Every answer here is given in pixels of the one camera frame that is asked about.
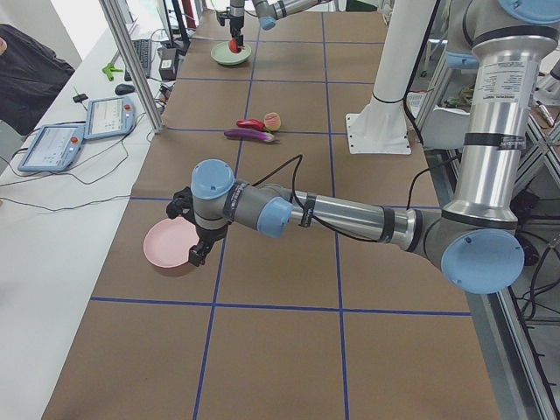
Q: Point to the far teach pendant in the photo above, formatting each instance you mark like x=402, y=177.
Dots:
x=109, y=117

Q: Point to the red chili pepper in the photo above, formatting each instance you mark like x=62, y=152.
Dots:
x=251, y=124

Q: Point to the red apple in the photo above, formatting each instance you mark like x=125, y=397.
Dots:
x=233, y=46

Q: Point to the purple eggplant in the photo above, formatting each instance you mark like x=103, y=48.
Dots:
x=250, y=135

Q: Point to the green plate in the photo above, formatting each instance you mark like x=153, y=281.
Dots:
x=222, y=55

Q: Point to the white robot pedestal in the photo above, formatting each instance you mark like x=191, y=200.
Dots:
x=381, y=127

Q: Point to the white chair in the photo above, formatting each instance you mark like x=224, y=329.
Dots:
x=445, y=128

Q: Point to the black computer mouse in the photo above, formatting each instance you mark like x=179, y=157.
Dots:
x=124, y=89

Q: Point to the peach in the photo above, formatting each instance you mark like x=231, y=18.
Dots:
x=272, y=122

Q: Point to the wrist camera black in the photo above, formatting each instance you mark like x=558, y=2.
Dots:
x=223, y=17
x=181, y=205

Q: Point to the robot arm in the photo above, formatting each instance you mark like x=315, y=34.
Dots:
x=267, y=16
x=471, y=239

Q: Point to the aluminium frame post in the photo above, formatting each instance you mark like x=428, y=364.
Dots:
x=121, y=36

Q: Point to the black keyboard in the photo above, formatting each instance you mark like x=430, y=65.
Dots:
x=143, y=50

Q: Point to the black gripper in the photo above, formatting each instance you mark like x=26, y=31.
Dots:
x=236, y=23
x=211, y=234

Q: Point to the pink plate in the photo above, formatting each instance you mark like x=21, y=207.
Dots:
x=167, y=243

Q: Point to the seated person in black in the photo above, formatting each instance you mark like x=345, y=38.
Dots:
x=32, y=76

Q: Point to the black power adapter box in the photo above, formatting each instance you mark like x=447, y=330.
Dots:
x=169, y=62

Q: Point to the teach pendant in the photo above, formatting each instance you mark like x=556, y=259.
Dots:
x=109, y=117
x=53, y=149

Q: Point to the near teach pendant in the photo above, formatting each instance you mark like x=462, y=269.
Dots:
x=53, y=149

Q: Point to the green clamp tool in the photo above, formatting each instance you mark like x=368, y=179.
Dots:
x=110, y=70

